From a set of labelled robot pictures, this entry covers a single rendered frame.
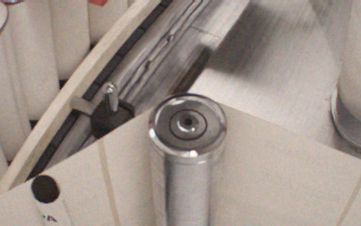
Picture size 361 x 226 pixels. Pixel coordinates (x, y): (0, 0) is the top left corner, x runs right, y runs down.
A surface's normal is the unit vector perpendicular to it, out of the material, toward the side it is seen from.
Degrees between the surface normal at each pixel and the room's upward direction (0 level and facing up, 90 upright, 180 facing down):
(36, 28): 90
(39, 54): 90
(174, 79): 0
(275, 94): 0
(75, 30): 90
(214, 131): 0
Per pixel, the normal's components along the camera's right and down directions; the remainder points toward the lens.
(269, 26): 0.00, -0.60
